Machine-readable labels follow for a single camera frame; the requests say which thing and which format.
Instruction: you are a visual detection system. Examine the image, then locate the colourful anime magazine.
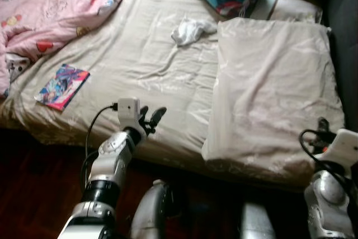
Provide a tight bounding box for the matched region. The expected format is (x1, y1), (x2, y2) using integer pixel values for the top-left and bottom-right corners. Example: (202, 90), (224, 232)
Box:
(35, 64), (91, 111)

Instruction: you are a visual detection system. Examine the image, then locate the pink cartoon print blanket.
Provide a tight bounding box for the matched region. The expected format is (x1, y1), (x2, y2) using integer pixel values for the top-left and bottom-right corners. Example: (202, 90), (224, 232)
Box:
(0, 0), (135, 99)

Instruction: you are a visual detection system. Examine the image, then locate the beige floral bed sheet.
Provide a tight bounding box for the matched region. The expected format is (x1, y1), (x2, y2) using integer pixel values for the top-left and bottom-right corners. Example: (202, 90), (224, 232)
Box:
(0, 0), (346, 190)

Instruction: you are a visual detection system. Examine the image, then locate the large beige pillow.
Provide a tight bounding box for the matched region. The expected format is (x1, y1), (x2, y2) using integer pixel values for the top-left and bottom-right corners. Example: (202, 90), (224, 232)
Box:
(201, 17), (346, 172)

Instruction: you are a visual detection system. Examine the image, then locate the silver robot left leg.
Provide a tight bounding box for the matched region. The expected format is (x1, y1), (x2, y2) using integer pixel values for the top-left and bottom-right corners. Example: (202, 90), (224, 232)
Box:
(130, 179), (173, 239)

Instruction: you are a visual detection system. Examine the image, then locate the silver robot leg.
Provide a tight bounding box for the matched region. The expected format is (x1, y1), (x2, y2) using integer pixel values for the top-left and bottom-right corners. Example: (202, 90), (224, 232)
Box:
(130, 179), (173, 239)
(239, 201), (277, 239)

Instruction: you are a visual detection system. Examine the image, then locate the white crumpled sock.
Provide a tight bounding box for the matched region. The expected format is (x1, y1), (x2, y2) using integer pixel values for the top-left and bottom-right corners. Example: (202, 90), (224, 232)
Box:
(171, 18), (218, 48)

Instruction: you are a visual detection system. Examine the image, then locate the silver robot right leg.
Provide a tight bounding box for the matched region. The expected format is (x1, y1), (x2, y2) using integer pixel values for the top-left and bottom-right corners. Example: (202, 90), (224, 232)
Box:
(239, 201), (277, 239)

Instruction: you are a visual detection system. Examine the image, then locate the white pillow with dark stripe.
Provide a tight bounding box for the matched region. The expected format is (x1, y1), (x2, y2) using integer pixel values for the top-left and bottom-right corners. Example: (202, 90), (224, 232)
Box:
(248, 0), (324, 25)

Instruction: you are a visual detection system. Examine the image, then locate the dark grey upholstered sofa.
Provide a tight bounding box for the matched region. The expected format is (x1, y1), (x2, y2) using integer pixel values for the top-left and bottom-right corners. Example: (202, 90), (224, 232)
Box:
(327, 0), (358, 133)

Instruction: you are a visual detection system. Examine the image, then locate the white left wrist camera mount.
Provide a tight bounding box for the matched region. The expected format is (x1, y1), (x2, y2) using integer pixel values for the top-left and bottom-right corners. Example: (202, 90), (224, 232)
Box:
(116, 97), (142, 130)

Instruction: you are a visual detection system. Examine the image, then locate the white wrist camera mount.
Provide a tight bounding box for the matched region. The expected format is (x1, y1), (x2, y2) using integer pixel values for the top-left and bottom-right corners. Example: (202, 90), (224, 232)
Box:
(323, 129), (358, 166)
(116, 97), (142, 130)

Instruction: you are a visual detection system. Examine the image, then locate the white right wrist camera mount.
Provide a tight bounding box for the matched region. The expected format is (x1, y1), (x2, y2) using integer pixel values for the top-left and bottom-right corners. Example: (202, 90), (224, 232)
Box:
(323, 129), (358, 166)

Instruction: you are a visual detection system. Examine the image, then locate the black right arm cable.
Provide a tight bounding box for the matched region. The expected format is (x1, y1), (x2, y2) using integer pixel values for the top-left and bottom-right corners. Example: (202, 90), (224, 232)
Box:
(298, 129), (358, 212)

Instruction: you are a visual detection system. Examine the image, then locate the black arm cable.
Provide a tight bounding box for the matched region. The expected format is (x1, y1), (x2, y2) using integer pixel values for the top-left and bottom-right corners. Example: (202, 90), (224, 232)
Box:
(81, 102), (119, 192)
(298, 129), (358, 212)

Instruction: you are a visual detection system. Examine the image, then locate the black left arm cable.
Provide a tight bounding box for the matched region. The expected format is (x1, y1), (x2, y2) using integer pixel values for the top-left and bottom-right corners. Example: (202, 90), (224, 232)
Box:
(81, 102), (119, 192)

